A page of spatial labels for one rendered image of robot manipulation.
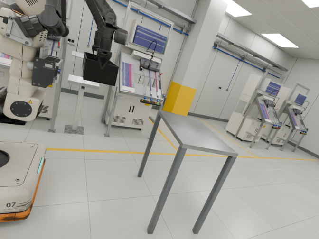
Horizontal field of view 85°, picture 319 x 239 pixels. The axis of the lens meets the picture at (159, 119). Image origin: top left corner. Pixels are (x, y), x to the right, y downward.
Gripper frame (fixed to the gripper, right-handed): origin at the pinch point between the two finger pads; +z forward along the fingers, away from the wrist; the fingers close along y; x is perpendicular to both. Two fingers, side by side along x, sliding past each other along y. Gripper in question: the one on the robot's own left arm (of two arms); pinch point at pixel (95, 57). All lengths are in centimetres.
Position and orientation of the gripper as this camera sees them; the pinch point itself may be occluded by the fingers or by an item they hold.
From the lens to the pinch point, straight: 159.6
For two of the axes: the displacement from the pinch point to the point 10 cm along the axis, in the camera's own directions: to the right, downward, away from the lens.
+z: -2.9, 9.1, 3.1
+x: -8.8, -1.2, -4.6
